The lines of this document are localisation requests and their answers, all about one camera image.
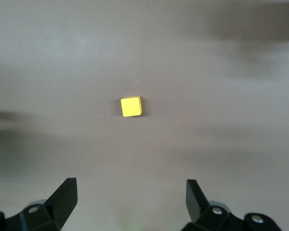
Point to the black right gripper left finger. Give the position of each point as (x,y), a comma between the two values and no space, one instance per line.
(60,207)

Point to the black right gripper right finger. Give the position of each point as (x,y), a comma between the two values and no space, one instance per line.
(196,204)

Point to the yellow block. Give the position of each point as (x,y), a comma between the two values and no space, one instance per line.
(131,107)

